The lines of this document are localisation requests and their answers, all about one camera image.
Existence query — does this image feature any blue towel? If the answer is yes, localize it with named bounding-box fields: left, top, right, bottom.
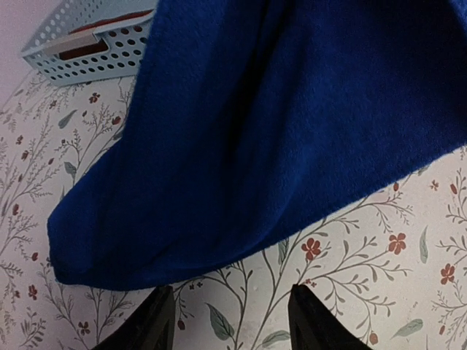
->
left=47, top=1, right=466, bottom=291

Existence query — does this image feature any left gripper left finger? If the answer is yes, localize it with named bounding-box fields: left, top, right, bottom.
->
left=93, top=286, right=175, bottom=350

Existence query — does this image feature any light blue plastic basket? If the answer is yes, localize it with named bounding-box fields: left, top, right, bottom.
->
left=20, top=0, right=158, bottom=87

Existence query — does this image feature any brown towel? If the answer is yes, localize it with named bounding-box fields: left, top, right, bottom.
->
left=52, top=10, right=153, bottom=61

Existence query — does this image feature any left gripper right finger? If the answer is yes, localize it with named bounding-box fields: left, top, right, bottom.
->
left=287, top=284, right=370, bottom=350

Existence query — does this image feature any floral table mat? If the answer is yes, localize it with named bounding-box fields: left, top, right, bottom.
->
left=1, top=73, right=466, bottom=349

